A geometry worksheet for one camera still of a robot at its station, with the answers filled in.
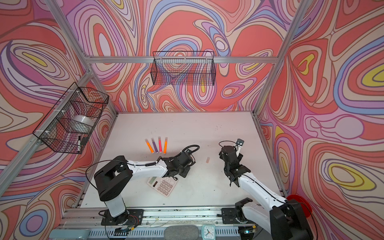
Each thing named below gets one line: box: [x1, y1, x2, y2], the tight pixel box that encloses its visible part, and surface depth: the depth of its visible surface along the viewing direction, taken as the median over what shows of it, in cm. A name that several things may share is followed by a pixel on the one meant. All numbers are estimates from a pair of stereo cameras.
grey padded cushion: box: [164, 225, 200, 240], surface depth 68 cm
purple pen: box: [151, 137, 159, 154], surface depth 103 cm
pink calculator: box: [147, 176, 179, 198], surface depth 84 cm
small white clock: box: [202, 224, 216, 240], surface depth 69 cm
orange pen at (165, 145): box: [163, 137, 168, 154], surface depth 102 cm
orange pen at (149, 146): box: [145, 138, 155, 154], surface depth 101 cm
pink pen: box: [158, 136, 163, 153], surface depth 104 cm
